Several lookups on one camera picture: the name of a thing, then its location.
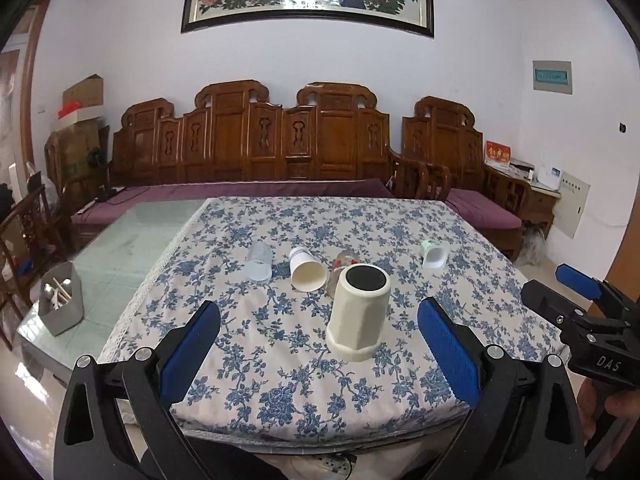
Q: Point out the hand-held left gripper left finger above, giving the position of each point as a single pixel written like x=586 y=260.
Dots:
x=192 y=355

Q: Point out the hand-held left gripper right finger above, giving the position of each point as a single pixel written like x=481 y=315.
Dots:
x=447 y=355

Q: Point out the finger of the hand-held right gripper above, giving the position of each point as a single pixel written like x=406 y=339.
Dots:
x=577 y=280
x=545 y=302

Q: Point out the cream faceted cup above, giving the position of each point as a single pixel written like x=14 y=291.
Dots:
x=358 y=310

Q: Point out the small white green cup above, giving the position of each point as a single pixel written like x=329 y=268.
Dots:
x=434 y=254

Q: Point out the clear plastic cup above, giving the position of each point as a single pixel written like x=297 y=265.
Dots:
x=258 y=261

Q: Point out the glass cup with red print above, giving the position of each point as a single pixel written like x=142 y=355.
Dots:
x=345 y=267

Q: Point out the white paper cup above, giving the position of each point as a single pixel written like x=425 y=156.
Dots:
x=307 y=274

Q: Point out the person's right hand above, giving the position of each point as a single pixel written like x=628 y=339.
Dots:
x=622 y=404

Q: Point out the orange wooden door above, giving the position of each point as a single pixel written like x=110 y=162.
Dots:
x=625 y=265

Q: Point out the clear plastic bag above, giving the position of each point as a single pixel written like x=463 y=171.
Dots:
x=534 y=246

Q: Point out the beige metal cabinet door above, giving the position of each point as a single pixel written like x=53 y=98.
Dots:
x=572 y=205

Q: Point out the wooden side table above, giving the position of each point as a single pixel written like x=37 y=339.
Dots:
x=542 y=207

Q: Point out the blue floral tablecloth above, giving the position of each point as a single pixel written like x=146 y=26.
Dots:
x=280 y=375

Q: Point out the white box device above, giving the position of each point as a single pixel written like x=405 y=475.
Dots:
x=550 y=176

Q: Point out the short purple seat cushion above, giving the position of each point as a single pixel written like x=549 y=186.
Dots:
x=487 y=210

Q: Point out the grey utensil container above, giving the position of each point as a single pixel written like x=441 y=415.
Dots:
x=62 y=312

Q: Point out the pale wooden stick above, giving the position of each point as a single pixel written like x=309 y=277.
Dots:
x=62 y=290

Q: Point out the red desk calendar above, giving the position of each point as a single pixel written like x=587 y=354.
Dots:
x=498 y=153

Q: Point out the white power strip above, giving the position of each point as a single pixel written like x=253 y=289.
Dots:
x=327 y=464

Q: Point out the long purple seat cushion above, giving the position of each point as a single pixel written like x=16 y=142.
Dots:
x=225 y=191

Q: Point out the carved wooden armchair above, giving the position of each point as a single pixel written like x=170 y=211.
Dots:
x=450 y=150

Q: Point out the dark wooden chair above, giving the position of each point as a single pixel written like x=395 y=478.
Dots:
x=25 y=240

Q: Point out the carved wooden sofa bench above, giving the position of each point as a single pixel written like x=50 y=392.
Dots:
x=240 y=140

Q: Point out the large cardboard box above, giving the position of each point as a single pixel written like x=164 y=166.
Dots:
x=75 y=152

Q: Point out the brown cardboard box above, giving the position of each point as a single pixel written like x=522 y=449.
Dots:
x=82 y=92

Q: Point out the grey wall panel box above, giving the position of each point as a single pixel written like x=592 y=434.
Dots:
x=552 y=76

